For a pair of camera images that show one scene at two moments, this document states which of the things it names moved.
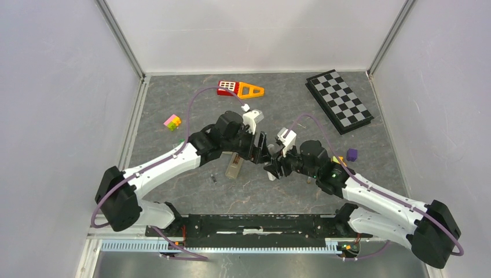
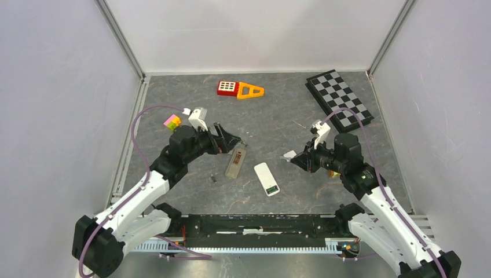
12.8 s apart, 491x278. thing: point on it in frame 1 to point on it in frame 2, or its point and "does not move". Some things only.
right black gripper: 274,168 to 307,160
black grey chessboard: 339,102 does not move
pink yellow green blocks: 172,121 does not move
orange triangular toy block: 247,91 does not move
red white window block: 232,86 does not move
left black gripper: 260,154 to 217,144
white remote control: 272,149 to 267,179
